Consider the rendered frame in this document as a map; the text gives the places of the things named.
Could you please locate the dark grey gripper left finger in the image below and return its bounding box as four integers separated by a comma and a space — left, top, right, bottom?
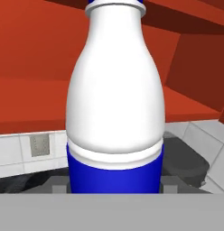
23, 175, 71, 195

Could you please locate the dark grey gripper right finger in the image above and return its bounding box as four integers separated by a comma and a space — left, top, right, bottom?
160, 175, 213, 195

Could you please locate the white and blue water bottle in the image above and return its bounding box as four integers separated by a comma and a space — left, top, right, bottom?
65, 0, 166, 195

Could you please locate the dark grey rounded object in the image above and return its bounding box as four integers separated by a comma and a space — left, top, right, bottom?
162, 131, 210, 189

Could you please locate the grey wall socket plate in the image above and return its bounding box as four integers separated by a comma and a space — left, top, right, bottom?
29, 134, 51, 158

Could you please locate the red open wall cabinet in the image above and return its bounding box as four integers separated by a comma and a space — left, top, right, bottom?
0, 0, 224, 135

